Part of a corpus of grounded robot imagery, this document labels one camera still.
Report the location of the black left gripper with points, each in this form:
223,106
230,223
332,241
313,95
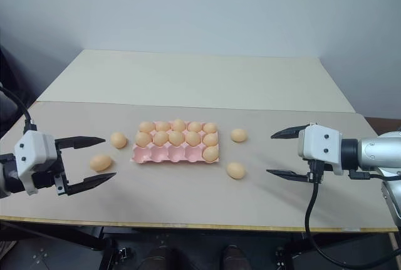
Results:
61,182

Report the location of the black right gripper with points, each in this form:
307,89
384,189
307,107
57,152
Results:
315,171

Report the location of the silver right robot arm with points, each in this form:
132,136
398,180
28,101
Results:
376,154

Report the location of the pink egg tray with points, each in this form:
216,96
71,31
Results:
163,155

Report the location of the tan egg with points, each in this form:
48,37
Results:
210,127
179,124
101,162
146,126
239,135
236,170
210,140
210,153
161,138
118,140
195,126
192,138
176,137
163,126
143,138

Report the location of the dark rounded brown shape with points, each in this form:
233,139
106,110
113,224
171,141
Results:
233,257
159,258

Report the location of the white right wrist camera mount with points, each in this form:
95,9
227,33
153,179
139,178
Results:
322,144

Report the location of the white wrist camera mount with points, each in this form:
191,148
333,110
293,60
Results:
34,151
322,144

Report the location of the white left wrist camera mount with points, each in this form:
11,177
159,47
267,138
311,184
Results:
34,151

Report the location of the black table frame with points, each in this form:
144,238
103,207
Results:
78,241

